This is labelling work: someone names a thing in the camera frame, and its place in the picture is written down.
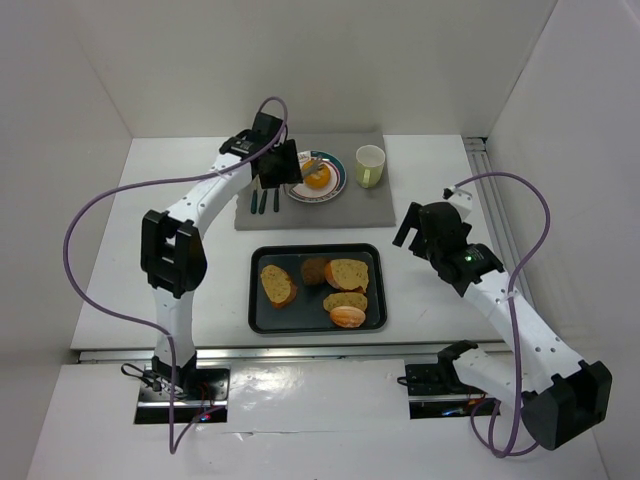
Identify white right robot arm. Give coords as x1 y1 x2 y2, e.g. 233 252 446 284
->
393 202 613 450

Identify dark brown round bun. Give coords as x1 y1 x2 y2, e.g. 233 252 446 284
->
301 257 329 286

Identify seeded bread slice left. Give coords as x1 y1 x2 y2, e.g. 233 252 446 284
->
260 265 297 308

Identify small seeded bread slice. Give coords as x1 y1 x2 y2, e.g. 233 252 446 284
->
323 292 368 312

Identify large seeded bread slice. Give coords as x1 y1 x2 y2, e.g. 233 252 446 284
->
324 259 369 293

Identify orange shell madeleine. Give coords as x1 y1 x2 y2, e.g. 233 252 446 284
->
329 306 366 329

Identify aluminium rail right side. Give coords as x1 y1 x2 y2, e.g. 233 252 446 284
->
462 137 520 273

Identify metal bread tongs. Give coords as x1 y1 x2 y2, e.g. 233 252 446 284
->
283 156 330 193

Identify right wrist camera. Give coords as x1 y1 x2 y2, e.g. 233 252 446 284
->
443 186 473 220

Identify aluminium rail front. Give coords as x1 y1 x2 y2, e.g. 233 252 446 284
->
77 340 511 364

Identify gold spoon green handle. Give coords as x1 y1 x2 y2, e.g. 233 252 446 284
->
250 181 259 215

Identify white plate teal rim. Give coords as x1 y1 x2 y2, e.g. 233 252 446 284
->
286 150 347 204

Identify orange bagel bread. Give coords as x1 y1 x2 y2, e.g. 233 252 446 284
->
302 161 331 190

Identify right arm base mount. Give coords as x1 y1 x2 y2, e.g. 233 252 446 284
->
396 364 493 420

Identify gold fork green handle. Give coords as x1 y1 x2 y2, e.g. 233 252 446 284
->
258 190 268 214

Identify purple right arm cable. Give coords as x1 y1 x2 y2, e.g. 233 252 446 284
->
447 171 552 459

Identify light green mug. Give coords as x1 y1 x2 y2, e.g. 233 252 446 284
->
356 145 386 189

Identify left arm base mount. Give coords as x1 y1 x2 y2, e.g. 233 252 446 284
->
120 363 230 425

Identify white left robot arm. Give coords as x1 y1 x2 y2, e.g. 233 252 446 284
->
141 112 302 389

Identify aluminium rail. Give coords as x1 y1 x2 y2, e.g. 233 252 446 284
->
462 137 520 273
77 340 511 364

